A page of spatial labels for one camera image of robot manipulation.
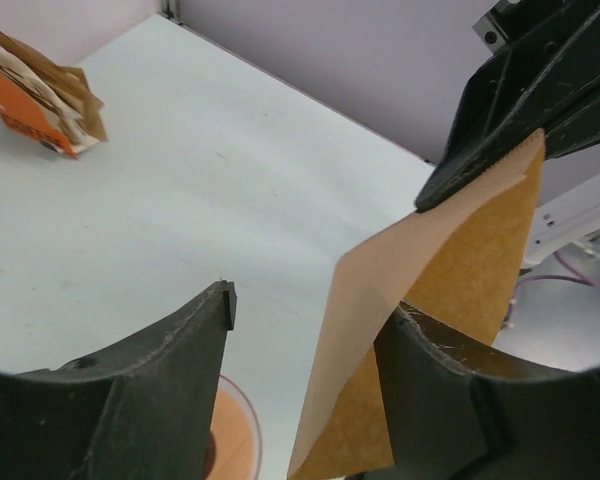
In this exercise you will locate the right aluminium frame post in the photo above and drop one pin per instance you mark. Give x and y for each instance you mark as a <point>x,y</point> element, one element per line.
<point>170,9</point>

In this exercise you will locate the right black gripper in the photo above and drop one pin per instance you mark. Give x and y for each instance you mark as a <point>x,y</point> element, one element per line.
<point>544,73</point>

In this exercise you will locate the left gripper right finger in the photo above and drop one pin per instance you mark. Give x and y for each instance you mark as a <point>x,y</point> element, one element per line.
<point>458,409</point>

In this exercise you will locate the brown paper coffee filter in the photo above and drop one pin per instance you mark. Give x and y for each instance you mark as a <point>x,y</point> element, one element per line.
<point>456,263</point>

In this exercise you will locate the orange coffee filter package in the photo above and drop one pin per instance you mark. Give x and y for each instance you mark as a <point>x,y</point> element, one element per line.
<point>52,105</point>

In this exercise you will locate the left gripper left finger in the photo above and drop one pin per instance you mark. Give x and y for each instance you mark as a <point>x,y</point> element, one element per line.
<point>140,408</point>

